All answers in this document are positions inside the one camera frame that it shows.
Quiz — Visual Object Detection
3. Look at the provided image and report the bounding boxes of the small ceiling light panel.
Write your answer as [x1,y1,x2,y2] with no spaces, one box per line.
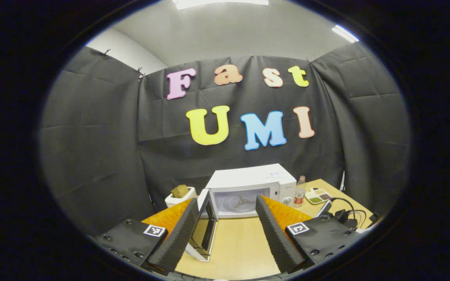
[331,25,359,43]

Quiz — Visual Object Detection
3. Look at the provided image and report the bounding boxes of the glass turntable plate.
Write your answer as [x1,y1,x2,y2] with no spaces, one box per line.
[223,194,265,214]

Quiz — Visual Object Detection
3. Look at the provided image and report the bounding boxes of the black power adapter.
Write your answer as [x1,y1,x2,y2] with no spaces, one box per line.
[334,209,359,229]

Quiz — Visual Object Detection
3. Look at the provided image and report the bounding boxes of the black backdrop cloth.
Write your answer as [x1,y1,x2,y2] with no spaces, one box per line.
[39,42,411,235]

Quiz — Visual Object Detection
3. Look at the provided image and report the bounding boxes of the clear bottle with red label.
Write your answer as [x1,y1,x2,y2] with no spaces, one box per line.
[293,176,307,208]

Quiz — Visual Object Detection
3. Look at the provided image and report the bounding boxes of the long ceiling light panel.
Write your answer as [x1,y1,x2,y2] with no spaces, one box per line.
[171,0,269,10]

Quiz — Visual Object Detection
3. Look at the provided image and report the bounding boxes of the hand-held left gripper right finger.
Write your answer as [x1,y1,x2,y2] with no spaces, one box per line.
[255,195,362,274]

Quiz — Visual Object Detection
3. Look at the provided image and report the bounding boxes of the white microwave oven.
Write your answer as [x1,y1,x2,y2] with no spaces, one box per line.
[186,163,297,262]

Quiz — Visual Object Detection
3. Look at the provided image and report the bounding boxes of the black cable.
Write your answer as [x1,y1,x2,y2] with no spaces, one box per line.
[328,197,369,228]

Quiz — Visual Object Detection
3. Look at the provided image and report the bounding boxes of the brown toast slice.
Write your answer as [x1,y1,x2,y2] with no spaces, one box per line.
[171,185,190,199]

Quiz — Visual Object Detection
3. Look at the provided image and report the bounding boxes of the white divided dish of beans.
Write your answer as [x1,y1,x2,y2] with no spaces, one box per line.
[305,188,332,205]

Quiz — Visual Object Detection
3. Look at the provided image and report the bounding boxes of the white toaster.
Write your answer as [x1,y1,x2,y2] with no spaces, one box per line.
[165,187,197,208]

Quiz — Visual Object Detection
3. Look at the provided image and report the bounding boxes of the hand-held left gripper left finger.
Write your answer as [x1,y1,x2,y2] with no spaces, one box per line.
[92,198,200,273]

